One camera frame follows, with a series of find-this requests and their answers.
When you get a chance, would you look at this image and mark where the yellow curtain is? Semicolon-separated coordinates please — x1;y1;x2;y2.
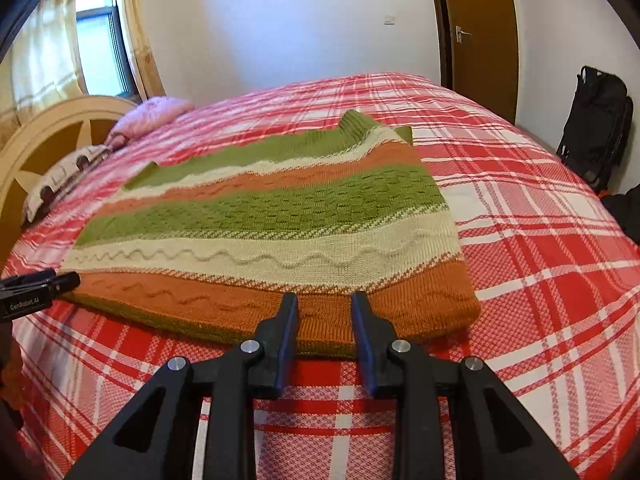
1;0;165;140

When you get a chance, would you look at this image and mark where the beige wooden headboard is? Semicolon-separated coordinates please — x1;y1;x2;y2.
1;96;136;263

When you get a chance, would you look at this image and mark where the black folded stroller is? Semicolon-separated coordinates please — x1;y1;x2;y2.
556;66;634;194

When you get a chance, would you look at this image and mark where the pink pillow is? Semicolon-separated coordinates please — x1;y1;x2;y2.
104;96;195;150

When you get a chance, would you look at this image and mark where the cream patterned pillow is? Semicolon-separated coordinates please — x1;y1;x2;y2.
22;144;113;224

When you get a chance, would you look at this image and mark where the brown wooden door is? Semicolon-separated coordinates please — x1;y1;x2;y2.
434;0;518;122

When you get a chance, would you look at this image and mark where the green orange cream striped sweater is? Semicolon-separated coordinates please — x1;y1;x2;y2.
62;110;480;356

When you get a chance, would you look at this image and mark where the window with dark frame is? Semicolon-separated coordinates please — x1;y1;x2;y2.
76;0;139;102

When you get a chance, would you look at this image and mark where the silver door handle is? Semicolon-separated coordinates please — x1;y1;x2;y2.
454;25;472;44

